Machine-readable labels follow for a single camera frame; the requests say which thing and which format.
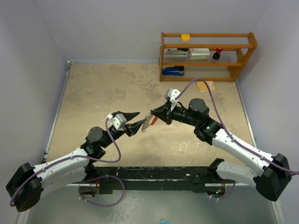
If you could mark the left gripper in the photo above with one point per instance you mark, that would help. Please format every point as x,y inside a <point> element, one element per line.
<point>130,130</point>

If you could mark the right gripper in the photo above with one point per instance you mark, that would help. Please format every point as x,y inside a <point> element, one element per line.
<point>164,113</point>

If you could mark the red grey key holder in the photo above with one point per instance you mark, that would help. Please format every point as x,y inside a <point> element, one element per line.
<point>149,121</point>

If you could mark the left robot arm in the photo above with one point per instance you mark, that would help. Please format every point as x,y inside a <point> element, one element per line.
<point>30,183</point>

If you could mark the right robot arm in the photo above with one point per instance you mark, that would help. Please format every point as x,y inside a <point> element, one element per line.
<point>267,173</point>

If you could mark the blue stapler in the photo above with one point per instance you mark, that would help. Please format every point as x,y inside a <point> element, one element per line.
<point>173,71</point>

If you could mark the grey stapler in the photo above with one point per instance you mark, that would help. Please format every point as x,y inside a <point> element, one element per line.
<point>176,52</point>

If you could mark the white cardboard box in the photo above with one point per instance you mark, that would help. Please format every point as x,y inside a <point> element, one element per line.
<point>199,53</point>

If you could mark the yellow block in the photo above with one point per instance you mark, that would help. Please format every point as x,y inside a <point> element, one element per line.
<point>185,37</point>

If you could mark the wooden shelf rack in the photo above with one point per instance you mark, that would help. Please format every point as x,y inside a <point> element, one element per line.
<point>211,56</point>

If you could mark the blue object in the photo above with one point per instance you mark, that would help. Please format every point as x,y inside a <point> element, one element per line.
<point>162,221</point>

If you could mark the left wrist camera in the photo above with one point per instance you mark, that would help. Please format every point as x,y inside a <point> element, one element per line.
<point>117,120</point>

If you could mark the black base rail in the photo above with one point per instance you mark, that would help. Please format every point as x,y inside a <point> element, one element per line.
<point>194,179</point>

